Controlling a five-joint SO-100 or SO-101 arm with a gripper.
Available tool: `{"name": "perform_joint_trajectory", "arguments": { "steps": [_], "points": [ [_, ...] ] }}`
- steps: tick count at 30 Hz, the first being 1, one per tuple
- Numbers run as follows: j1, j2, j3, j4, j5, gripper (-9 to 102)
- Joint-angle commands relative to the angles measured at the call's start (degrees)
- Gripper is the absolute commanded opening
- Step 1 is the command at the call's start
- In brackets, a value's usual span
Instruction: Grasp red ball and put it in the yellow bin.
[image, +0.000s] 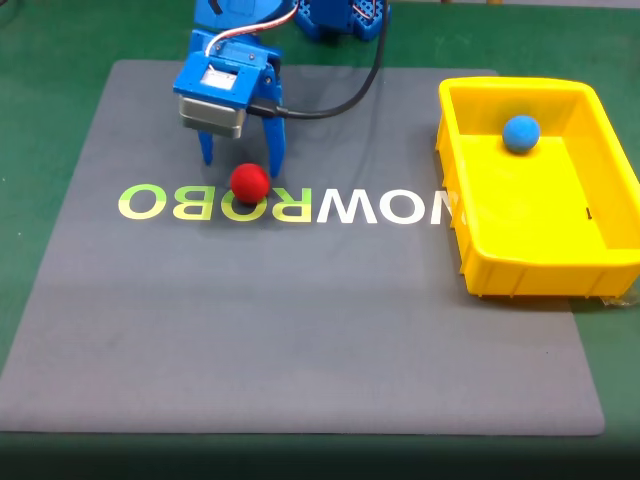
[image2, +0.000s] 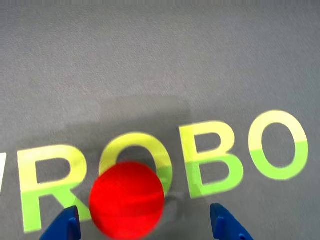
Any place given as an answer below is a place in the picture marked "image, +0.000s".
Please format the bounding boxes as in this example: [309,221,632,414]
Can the grey mat with NOWROBO print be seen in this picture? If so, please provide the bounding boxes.
[0,58,607,437]

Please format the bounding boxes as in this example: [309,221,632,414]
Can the white and red servo wire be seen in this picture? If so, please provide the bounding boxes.
[203,0,302,57]

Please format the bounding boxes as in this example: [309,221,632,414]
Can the black USB cable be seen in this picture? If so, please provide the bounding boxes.
[248,0,392,121]

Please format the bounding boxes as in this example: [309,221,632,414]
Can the red ball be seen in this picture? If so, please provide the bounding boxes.
[229,162,272,205]

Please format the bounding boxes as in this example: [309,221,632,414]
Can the yellow plastic bin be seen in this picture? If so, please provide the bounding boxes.
[434,75,640,300]

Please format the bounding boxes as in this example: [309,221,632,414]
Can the blue ball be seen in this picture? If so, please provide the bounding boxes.
[501,114,542,154]

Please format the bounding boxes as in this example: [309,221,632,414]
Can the silver camera box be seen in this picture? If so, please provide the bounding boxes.
[177,93,248,141]

